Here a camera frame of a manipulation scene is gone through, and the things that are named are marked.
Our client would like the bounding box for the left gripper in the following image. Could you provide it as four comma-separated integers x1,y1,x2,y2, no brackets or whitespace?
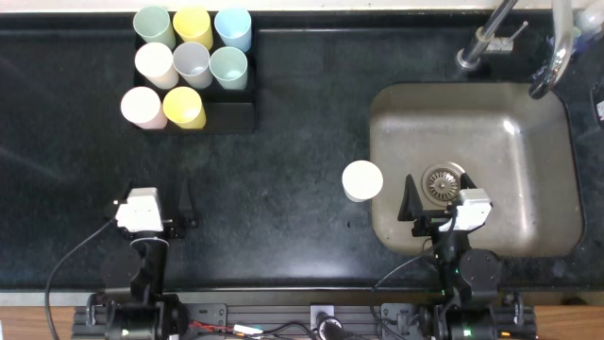
107,178,199,240

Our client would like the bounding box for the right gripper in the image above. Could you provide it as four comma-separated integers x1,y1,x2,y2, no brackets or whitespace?
397,173,478,238

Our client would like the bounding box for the white cup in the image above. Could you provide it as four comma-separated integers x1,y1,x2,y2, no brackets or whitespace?
341,160,384,203
134,42,179,91

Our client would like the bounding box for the pink cup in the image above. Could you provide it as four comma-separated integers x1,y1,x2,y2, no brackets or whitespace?
120,86,168,130

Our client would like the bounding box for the steel sink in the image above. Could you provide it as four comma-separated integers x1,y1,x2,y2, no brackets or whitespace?
369,82,586,259

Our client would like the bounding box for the yellow cup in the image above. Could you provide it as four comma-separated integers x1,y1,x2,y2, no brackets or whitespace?
172,6,214,51
161,86,208,130

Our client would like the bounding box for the black tray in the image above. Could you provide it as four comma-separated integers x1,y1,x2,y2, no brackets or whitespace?
133,8,259,136

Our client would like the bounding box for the grey cup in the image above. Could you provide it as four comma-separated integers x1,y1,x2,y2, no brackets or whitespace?
172,41,213,90

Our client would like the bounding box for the steel tap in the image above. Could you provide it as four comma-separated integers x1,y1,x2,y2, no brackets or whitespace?
455,0,579,100

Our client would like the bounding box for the green cup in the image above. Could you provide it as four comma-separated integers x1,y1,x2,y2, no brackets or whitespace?
209,45,249,91
132,5,176,50

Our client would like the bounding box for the clear plastic package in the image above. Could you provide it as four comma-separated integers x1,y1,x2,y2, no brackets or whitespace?
590,82,604,128

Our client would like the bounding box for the blue cup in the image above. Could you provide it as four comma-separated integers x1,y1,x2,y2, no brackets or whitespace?
213,8,253,53

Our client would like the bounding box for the blue soap bottle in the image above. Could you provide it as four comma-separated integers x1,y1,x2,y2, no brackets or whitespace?
573,2,604,56

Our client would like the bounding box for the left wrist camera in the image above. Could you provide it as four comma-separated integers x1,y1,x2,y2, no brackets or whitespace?
114,187,165,233

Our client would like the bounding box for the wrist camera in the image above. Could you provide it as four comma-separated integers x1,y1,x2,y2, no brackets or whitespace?
438,188,494,232
114,187,165,233

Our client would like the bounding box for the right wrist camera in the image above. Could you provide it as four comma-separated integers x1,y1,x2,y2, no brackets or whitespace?
438,188,494,232

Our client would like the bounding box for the black cable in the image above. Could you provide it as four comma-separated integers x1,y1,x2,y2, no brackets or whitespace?
44,219,119,340
368,207,459,340

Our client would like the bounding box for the mounting rail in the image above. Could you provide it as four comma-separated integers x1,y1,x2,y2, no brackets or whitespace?
73,301,539,340

